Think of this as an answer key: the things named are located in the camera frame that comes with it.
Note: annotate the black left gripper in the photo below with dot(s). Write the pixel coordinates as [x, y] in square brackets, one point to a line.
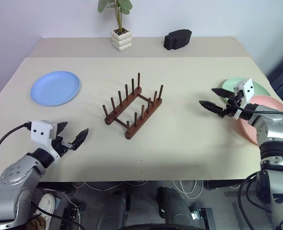
[63, 146]

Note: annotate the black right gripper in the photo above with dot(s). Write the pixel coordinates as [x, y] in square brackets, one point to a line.
[232, 105]

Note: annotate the red plate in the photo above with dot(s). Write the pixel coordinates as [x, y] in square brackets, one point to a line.
[247, 131]

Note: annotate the green plate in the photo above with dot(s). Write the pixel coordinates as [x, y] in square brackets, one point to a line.
[261, 89]

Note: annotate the blue plate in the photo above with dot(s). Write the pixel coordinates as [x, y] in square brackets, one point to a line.
[56, 88]

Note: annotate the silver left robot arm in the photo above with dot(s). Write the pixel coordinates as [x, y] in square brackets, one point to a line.
[16, 175]

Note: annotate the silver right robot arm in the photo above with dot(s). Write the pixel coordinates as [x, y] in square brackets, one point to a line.
[275, 129]

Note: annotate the brown wooden dish rack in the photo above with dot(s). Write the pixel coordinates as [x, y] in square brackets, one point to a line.
[122, 107]

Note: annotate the black foam block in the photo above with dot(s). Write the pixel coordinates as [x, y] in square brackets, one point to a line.
[177, 39]

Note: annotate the white shoe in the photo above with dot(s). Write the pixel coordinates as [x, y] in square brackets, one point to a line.
[46, 203]

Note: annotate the dark rounded shape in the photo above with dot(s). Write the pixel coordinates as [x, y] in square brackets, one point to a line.
[115, 208]
[174, 206]

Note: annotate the green plant in white pot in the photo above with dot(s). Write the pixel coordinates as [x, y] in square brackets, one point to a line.
[121, 40]

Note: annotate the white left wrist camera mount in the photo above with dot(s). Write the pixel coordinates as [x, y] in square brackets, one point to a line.
[40, 133]

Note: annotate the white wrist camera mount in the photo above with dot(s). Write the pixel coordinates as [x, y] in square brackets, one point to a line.
[40, 133]
[247, 93]

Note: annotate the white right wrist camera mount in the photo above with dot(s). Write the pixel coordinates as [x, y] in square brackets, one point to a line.
[247, 93]

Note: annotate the black metal bracket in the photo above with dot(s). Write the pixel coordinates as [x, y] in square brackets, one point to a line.
[203, 218]
[71, 213]

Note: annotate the black table frame bar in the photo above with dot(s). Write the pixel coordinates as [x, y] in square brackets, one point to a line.
[221, 185]

